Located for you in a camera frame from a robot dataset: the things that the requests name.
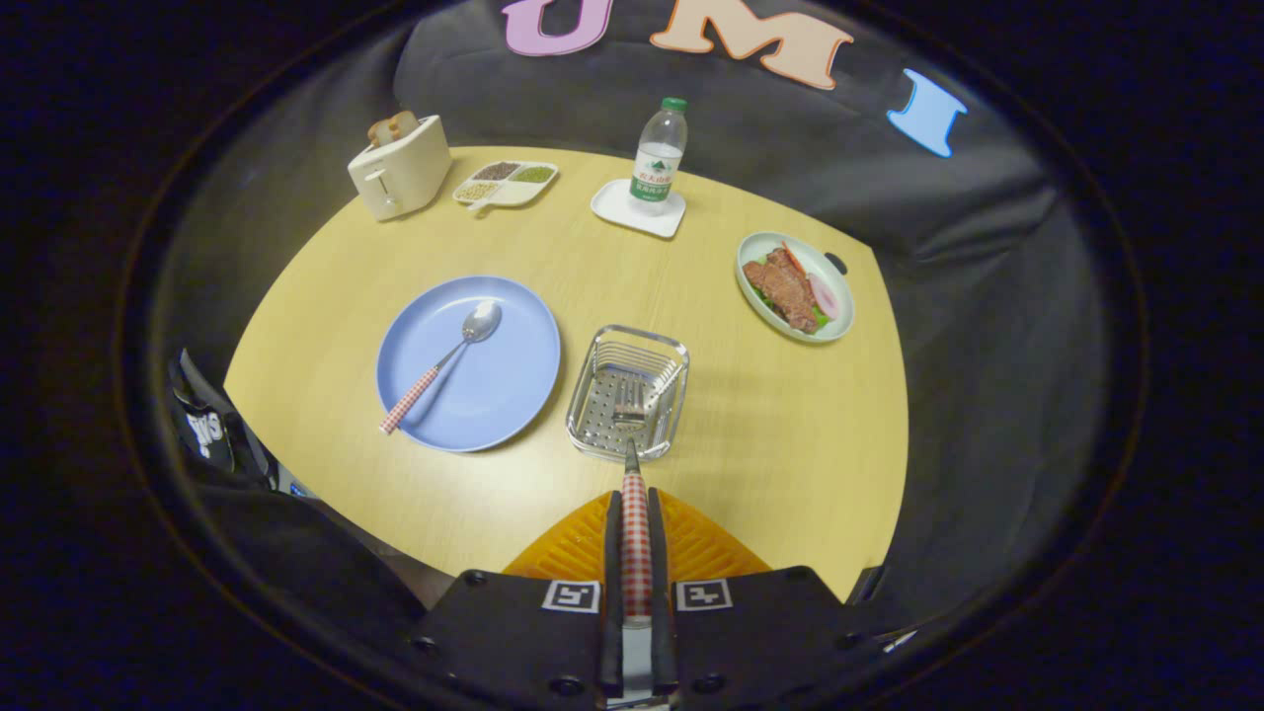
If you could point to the black backdrop cloth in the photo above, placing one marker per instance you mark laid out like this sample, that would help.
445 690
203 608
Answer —
987 296

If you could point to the metal drain basket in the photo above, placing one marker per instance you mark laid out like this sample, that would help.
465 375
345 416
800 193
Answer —
592 415

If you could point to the white divided dish with beans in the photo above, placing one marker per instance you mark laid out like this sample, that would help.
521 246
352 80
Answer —
509 188

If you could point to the pink ham slice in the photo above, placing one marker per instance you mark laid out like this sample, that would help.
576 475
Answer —
825 296

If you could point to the brown toast slice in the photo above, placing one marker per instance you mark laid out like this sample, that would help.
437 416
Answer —
405 123
380 131

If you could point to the person's dark clothing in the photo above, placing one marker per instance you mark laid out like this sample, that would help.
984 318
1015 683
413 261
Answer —
212 434

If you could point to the black table grommet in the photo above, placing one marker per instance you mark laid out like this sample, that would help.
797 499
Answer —
836 264

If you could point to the blue round plate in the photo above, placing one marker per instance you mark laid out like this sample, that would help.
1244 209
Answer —
494 385

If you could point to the pale green food plate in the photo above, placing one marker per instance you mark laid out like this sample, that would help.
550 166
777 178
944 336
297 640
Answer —
829 267

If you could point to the cream toaster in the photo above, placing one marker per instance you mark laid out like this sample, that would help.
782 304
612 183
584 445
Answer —
405 173

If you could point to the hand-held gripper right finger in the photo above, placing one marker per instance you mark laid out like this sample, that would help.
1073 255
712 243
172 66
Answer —
660 592

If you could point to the white square coaster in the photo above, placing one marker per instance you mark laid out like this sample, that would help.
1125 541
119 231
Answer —
612 202

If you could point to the grilled meat slices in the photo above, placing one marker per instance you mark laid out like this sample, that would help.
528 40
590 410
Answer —
785 291

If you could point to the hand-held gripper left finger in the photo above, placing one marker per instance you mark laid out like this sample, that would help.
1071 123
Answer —
612 592

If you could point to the clear water bottle green cap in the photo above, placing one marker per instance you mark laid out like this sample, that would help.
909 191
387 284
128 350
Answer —
657 163

